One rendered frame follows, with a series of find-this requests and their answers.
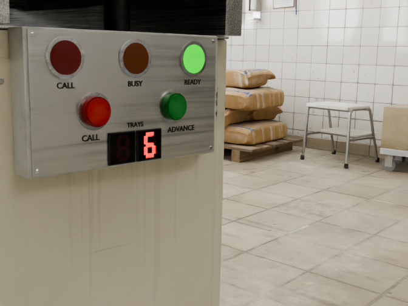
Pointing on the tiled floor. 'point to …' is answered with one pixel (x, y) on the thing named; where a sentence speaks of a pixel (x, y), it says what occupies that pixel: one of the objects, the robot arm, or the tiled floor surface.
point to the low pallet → (241, 152)
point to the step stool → (341, 127)
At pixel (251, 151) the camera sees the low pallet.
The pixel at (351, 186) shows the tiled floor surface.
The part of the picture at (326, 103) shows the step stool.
